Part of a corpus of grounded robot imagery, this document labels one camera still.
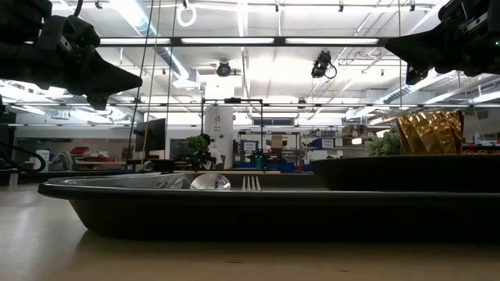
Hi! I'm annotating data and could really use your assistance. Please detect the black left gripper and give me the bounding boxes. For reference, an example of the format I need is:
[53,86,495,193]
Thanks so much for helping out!
[0,0,144,112]

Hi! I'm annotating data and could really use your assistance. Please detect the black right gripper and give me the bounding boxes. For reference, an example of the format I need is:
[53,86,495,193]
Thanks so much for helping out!
[384,0,500,86]

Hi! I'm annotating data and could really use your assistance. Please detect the gold foil bag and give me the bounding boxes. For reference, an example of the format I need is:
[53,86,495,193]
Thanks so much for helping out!
[396,110,466,156]

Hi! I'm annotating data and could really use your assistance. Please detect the black round plate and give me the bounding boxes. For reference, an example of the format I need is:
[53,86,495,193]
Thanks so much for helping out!
[310,154,500,193]

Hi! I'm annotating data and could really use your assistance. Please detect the silver spoon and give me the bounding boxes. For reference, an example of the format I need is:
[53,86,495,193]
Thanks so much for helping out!
[190,173,232,191]

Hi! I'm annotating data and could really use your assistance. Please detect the black serving tray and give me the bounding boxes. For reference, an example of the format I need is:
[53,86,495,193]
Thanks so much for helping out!
[37,171,500,240]

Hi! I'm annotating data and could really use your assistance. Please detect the black monitor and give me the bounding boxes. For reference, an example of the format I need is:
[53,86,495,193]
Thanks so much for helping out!
[134,118,167,154]

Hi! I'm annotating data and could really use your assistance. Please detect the green plant in white pot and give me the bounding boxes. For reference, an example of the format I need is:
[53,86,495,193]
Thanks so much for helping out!
[366,126,402,158]

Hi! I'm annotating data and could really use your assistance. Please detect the white column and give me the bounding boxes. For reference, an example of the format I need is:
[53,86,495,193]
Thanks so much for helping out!
[204,105,234,169]

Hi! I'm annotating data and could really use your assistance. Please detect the person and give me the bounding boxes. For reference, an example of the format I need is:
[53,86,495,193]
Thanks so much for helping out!
[198,133,224,171]

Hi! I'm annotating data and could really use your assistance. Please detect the black overhead camera with cable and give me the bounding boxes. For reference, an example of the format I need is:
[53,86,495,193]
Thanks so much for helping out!
[310,49,338,80]

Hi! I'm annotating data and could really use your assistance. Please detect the white cable loop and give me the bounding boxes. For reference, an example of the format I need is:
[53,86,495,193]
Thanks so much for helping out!
[176,3,198,28]

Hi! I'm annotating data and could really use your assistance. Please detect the round black overhead camera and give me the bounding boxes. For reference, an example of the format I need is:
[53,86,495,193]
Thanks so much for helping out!
[216,59,233,78]

